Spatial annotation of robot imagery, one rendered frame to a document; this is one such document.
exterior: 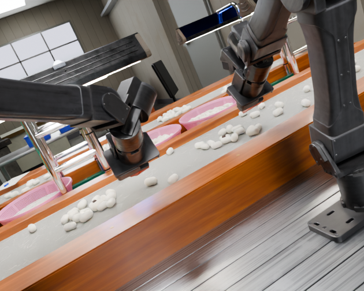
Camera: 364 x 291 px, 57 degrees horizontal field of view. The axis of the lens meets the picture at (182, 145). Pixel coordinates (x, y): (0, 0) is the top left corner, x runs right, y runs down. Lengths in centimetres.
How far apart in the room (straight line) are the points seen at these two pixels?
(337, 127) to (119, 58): 58
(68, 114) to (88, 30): 881
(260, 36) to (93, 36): 873
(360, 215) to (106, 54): 69
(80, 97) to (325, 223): 44
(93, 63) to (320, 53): 59
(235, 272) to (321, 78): 33
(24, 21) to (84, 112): 880
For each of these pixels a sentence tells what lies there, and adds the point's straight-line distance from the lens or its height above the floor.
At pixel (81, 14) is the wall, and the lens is 939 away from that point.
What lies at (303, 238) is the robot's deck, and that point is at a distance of 61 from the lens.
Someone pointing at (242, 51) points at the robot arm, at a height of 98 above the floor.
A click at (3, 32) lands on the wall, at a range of 929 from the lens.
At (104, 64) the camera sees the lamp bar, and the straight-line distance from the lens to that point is 91.
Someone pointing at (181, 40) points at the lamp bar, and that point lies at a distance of 161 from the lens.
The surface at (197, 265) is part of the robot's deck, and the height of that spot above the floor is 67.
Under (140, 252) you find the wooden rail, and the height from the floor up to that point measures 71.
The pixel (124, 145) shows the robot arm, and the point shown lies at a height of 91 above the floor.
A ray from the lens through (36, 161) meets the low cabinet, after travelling 687.
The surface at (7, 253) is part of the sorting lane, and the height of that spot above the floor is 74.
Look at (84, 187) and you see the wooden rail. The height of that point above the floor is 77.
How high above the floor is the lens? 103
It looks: 15 degrees down
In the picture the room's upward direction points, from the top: 23 degrees counter-clockwise
